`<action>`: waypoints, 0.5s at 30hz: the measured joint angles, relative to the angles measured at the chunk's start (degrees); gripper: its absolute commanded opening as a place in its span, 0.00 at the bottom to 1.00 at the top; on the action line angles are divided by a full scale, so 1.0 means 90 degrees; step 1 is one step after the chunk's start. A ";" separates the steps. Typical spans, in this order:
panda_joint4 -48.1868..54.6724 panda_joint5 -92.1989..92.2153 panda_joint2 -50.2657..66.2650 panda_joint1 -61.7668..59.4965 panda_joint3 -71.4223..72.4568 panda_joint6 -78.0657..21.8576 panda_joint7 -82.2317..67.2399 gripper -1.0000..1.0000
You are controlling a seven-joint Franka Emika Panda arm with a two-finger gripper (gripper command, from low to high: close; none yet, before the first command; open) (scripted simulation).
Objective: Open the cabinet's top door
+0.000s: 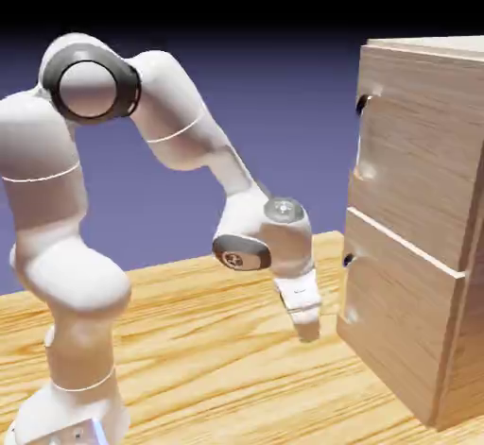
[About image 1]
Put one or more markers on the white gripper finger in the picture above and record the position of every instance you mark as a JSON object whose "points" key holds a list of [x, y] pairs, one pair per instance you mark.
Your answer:
{"points": [[307, 326]]}

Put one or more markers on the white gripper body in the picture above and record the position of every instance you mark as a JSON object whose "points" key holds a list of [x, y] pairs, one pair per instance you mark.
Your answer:
{"points": [[300, 294]]}

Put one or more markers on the light wood cabinet door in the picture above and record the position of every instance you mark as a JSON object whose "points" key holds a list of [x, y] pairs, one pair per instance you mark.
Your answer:
{"points": [[416, 157], [397, 320]]}

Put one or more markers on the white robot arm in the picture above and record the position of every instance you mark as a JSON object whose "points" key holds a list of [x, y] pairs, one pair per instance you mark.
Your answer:
{"points": [[68, 282]]}

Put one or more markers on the light wood cabinet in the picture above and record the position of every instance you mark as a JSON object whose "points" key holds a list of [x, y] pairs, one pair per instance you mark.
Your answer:
{"points": [[469, 339]]}

